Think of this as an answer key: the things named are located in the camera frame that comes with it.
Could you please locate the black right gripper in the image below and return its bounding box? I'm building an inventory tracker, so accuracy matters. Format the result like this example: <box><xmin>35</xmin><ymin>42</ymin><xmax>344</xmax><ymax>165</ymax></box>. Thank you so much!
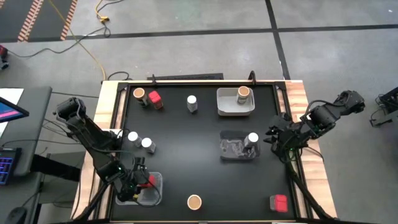
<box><xmin>264</xmin><ymin>114</ymin><xmax>301</xmax><ymax>153</ymax></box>

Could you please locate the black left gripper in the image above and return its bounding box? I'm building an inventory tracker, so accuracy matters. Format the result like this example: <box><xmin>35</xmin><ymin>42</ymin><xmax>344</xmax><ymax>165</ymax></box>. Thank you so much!
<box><xmin>116</xmin><ymin>157</ymin><xmax>156</xmax><ymax>202</ymax></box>

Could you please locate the red lidded spice tin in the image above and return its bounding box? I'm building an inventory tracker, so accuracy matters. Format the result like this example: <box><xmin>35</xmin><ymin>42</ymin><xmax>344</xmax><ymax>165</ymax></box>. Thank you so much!
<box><xmin>269</xmin><ymin>194</ymin><xmax>289</xmax><ymax>213</ymax></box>
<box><xmin>138</xmin><ymin>174</ymin><xmax>157</xmax><ymax>189</ymax></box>
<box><xmin>148</xmin><ymin>90</ymin><xmax>164</xmax><ymax>110</ymax></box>

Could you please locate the clear plastic bin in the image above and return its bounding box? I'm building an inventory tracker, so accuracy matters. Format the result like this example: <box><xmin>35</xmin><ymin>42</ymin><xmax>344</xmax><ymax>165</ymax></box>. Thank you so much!
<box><xmin>115</xmin><ymin>171</ymin><xmax>164</xmax><ymax>207</ymax></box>

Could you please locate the bagel seasoning jar white lid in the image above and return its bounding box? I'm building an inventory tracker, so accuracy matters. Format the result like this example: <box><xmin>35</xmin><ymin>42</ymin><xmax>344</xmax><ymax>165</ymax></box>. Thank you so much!
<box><xmin>243</xmin><ymin>132</ymin><xmax>260</xmax><ymax>149</ymax></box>
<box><xmin>141</xmin><ymin>137</ymin><xmax>157</xmax><ymax>154</ymax></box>
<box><xmin>187</xmin><ymin>95</ymin><xmax>199</xmax><ymax>113</ymax></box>
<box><xmin>127</xmin><ymin>131</ymin><xmax>143</xmax><ymax>147</ymax></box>

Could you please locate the furikake jar brown lid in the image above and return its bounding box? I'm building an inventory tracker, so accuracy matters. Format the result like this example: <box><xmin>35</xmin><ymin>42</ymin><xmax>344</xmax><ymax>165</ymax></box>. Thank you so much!
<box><xmin>187</xmin><ymin>194</ymin><xmax>203</xmax><ymax>211</ymax></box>
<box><xmin>236</xmin><ymin>85</ymin><xmax>251</xmax><ymax>105</ymax></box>
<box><xmin>132</xmin><ymin>87</ymin><xmax>149</xmax><ymax>107</ymax></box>

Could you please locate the grey translucent plastic bin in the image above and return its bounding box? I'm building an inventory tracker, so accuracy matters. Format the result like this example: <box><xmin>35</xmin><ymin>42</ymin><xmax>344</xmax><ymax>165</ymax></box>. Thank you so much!
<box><xmin>219</xmin><ymin>129</ymin><xmax>261</xmax><ymax>161</ymax></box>

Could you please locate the white plastic bin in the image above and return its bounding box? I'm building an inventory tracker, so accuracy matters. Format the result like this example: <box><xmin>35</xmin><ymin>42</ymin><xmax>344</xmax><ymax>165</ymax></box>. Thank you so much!
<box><xmin>216</xmin><ymin>87</ymin><xmax>256</xmax><ymax>117</ymax></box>

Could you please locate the black flat bar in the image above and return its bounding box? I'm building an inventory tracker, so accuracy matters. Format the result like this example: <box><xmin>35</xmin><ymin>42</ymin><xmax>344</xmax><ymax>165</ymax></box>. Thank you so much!
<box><xmin>147</xmin><ymin>73</ymin><xmax>224</xmax><ymax>81</ymax></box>

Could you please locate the grey desk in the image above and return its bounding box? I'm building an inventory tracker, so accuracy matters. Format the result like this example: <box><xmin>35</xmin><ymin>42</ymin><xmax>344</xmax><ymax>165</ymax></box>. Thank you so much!
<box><xmin>0</xmin><ymin>86</ymin><xmax>53</xmax><ymax>178</ymax></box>

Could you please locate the black computer mouse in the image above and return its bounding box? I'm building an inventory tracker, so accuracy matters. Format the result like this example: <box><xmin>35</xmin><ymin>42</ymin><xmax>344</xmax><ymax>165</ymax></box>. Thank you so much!
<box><xmin>4</xmin><ymin>206</ymin><xmax>29</xmax><ymax>224</ymax></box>

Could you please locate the backlit keyboard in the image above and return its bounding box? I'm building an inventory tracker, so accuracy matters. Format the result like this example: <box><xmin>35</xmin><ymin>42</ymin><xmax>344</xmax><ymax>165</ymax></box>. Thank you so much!
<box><xmin>0</xmin><ymin>147</ymin><xmax>22</xmax><ymax>187</ymax></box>

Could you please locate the tablet screen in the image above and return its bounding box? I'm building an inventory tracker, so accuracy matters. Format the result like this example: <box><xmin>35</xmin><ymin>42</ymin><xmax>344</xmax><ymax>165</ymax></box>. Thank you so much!
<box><xmin>0</xmin><ymin>96</ymin><xmax>30</xmax><ymax>124</ymax></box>

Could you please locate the white paper sheet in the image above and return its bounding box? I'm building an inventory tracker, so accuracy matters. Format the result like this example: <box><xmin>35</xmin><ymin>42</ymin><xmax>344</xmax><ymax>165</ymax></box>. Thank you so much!
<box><xmin>0</xmin><ymin>88</ymin><xmax>25</xmax><ymax>139</ymax></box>

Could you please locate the dark mat with orange stripes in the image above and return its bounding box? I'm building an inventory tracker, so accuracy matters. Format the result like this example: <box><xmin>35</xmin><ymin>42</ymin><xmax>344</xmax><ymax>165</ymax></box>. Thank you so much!
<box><xmin>0</xmin><ymin>0</ymin><xmax>79</xmax><ymax>44</ymax></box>

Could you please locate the red and black device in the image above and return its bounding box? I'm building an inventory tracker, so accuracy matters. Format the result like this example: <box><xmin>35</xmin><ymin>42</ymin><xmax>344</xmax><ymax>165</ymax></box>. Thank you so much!
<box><xmin>0</xmin><ymin>44</ymin><xmax>10</xmax><ymax>71</ymax></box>

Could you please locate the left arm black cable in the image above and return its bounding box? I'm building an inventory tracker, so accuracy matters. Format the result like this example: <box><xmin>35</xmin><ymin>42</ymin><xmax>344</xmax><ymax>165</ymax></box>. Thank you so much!
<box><xmin>126</xmin><ymin>155</ymin><xmax>163</xmax><ymax>208</ymax></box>

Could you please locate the black looped cable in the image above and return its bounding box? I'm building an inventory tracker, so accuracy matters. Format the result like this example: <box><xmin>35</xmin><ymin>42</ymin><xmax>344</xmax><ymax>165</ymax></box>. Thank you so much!
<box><xmin>107</xmin><ymin>71</ymin><xmax>133</xmax><ymax>82</ymax></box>

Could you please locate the long yellow floor cable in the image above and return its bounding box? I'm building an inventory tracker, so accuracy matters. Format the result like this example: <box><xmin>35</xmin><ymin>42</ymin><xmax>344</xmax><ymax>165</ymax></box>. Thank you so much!
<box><xmin>46</xmin><ymin>0</ymin><xmax>108</xmax><ymax>82</ymax></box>

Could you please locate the black device with cables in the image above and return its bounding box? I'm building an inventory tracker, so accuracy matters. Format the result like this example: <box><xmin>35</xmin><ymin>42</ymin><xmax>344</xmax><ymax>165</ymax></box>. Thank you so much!
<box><xmin>369</xmin><ymin>86</ymin><xmax>398</xmax><ymax>128</ymax></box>

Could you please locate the black floor cable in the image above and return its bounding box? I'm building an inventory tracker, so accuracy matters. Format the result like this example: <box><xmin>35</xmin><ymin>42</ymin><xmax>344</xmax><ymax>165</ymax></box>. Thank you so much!
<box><xmin>6</xmin><ymin>21</ymin><xmax>112</xmax><ymax>59</ymax></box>

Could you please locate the yellow cable with plug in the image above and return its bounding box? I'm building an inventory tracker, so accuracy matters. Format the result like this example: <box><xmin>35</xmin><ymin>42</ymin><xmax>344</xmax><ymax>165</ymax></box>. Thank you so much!
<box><xmin>95</xmin><ymin>0</ymin><xmax>125</xmax><ymax>23</ymax></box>

